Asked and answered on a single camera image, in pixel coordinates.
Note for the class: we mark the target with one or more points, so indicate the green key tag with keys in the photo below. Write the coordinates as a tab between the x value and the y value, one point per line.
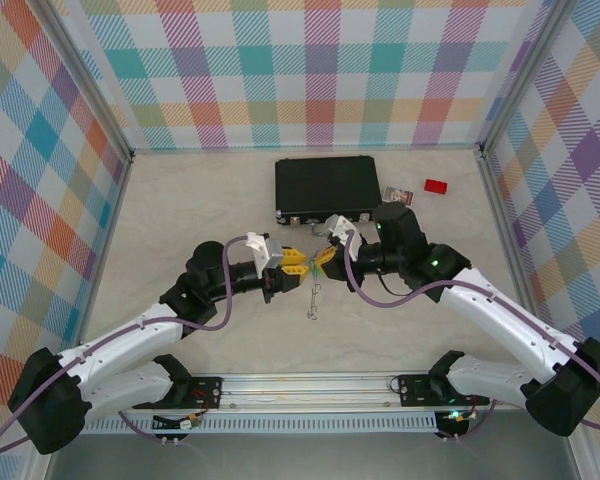
319	273

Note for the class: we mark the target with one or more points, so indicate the large silver keyring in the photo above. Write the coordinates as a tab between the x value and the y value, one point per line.
314	295

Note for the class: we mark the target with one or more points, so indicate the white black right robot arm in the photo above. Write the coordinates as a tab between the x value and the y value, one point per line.
500	315

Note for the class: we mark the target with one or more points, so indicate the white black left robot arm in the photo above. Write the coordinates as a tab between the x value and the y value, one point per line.
130	335

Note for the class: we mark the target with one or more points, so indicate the small printed card box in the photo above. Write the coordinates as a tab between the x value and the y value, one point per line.
398	192

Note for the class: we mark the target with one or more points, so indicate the red plastic block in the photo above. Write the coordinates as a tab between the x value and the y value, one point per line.
436	186

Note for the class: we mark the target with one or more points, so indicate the grey metal shelf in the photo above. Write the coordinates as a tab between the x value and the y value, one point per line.
305	460

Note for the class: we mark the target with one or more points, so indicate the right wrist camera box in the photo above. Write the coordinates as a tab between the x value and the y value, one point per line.
342	227

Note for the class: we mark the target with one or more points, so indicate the aluminium frame rail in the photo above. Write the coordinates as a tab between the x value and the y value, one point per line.
305	148
511	250
107	250

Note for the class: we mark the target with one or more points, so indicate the aluminium mounting rail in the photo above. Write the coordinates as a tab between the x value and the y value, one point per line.
305	395

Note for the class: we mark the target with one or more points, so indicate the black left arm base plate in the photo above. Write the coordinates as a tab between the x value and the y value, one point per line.
205	392

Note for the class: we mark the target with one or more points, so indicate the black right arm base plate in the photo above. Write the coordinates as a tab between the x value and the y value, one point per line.
412	390

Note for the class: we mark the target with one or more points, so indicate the aluminium frame post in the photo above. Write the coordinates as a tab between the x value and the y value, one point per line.
90	75
521	75

